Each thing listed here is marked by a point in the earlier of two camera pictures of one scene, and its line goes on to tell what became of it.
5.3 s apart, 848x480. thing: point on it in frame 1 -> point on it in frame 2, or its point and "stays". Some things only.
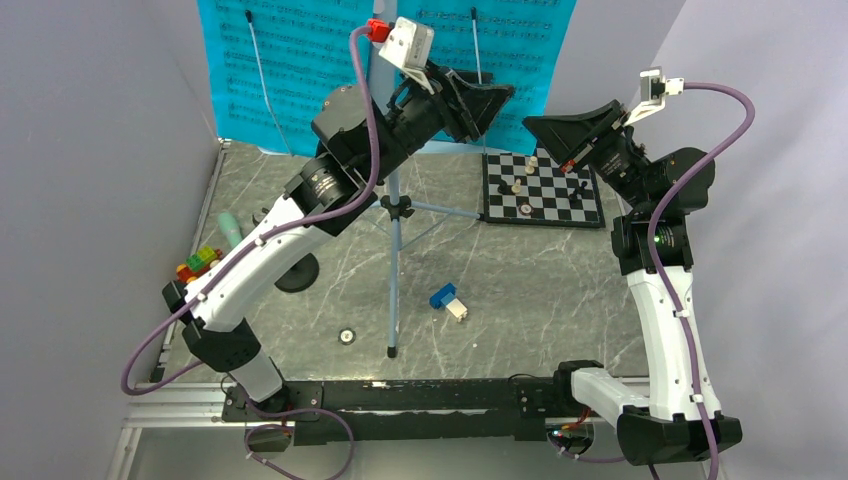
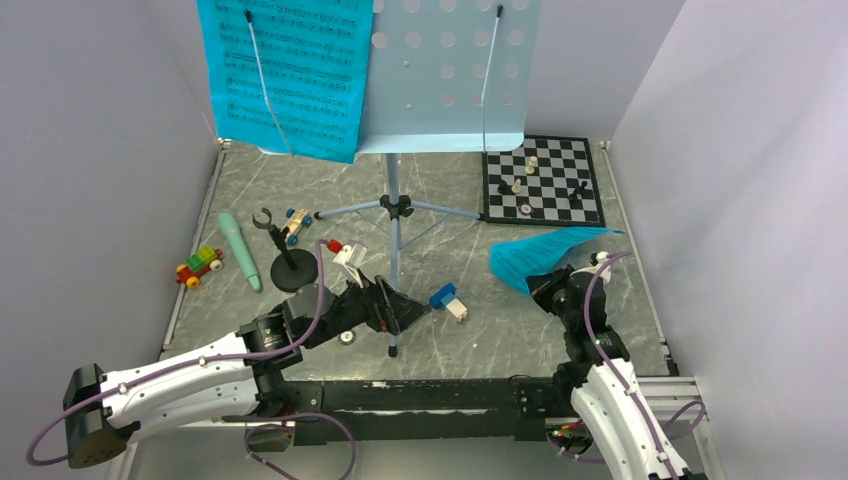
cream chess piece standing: (530, 168) stays
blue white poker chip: (346, 336) stays
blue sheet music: (520, 43) -> (517, 260)
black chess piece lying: (504, 188) stays
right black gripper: (567, 136) -> (541, 286)
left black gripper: (479, 104) -> (387, 309)
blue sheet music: (271, 61) stays
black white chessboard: (524, 188) stays
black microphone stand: (302, 276) stays
